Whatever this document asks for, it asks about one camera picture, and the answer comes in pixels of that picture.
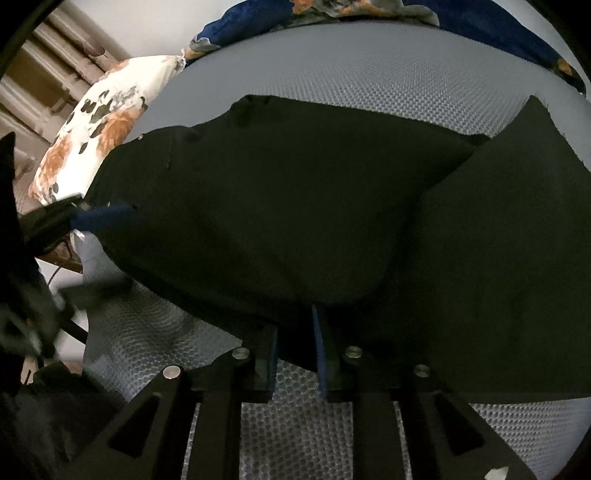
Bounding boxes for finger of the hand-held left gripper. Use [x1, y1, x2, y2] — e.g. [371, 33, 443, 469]
[18, 196, 139, 250]

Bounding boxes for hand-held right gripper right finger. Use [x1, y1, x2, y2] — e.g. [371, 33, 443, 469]
[311, 305, 539, 480]

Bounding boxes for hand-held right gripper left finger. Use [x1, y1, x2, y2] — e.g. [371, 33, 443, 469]
[58, 325, 280, 480]

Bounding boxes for black pants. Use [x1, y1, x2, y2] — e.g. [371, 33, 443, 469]
[85, 95, 591, 404]

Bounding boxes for brown wooden furniture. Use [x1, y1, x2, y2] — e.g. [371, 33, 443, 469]
[44, 233, 83, 274]

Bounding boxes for white orange floral pillow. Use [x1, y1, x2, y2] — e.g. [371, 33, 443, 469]
[28, 54, 185, 206]

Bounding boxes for dark cloth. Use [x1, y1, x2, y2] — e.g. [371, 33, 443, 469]
[0, 360, 132, 480]

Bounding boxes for beige radiator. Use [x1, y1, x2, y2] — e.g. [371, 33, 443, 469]
[0, 7, 132, 144]

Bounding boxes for grey mesh mattress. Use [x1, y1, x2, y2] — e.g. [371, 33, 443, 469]
[81, 21, 591, 480]

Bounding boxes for dark blue floral blanket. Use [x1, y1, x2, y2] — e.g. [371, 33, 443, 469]
[187, 0, 589, 95]

